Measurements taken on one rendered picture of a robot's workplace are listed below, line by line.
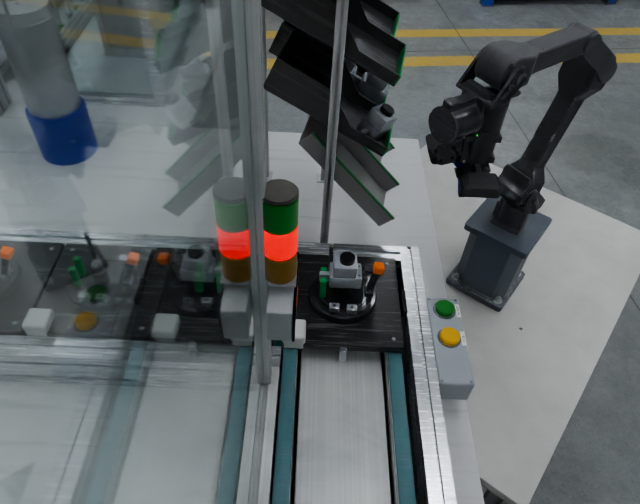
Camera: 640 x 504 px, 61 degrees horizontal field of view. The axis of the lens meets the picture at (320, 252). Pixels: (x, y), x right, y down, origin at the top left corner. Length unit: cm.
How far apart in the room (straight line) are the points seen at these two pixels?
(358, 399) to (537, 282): 59
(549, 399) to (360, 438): 43
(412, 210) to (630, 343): 140
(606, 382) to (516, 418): 131
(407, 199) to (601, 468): 124
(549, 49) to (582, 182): 247
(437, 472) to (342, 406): 21
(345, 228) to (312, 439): 62
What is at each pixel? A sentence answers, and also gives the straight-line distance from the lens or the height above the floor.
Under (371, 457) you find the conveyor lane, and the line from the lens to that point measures 103.
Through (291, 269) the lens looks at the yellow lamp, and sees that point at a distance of 76.
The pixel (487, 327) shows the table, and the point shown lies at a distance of 131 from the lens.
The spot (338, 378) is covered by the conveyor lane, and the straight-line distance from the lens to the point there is 110.
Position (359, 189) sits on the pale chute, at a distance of 121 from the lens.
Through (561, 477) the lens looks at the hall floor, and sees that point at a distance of 220.
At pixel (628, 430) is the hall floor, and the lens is 241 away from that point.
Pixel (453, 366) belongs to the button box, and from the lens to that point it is 110.
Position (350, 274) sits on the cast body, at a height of 107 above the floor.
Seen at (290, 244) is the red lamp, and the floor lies 134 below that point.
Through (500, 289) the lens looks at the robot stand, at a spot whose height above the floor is 91.
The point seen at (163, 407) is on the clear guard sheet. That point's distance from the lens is 29.
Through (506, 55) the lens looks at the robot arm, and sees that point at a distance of 87.
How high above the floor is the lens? 186
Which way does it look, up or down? 47 degrees down
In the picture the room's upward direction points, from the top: 4 degrees clockwise
